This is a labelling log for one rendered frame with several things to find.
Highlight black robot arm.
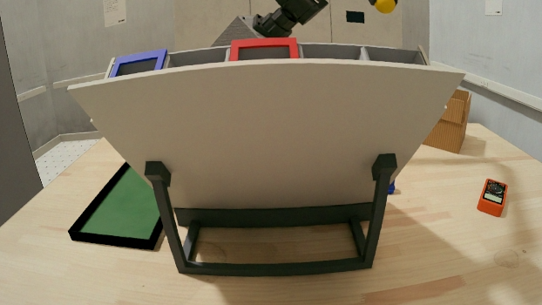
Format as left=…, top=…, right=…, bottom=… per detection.
left=253, top=0, right=329, bottom=38

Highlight green tray with black rim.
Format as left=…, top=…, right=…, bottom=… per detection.
left=68, top=162, right=163, bottom=250

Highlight white curved cover panel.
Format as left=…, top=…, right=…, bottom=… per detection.
left=67, top=43, right=466, bottom=228

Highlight yellow marble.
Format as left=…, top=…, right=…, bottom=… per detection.
left=375, top=0, right=396, bottom=14

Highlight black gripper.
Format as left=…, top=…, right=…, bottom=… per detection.
left=369, top=0, right=398, bottom=6

